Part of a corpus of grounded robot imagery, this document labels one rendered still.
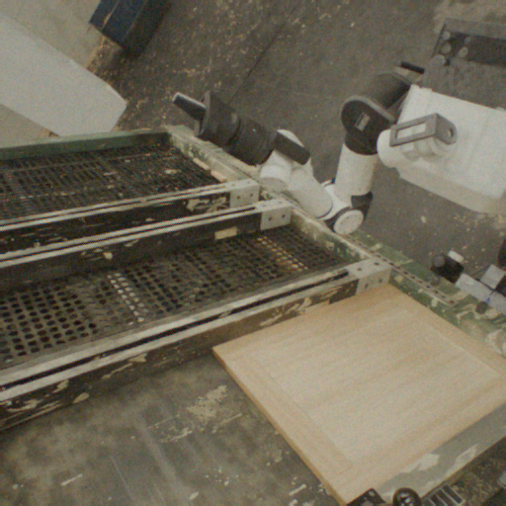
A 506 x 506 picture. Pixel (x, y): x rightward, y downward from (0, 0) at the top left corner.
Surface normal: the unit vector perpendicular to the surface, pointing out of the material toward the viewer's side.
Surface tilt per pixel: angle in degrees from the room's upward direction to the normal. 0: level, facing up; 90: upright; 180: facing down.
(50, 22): 90
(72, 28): 90
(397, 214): 0
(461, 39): 23
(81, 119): 90
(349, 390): 54
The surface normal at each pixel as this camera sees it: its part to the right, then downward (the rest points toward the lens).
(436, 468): 0.08, -0.86
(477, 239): -0.62, -0.32
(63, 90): 0.50, 0.54
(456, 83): -0.79, 0.04
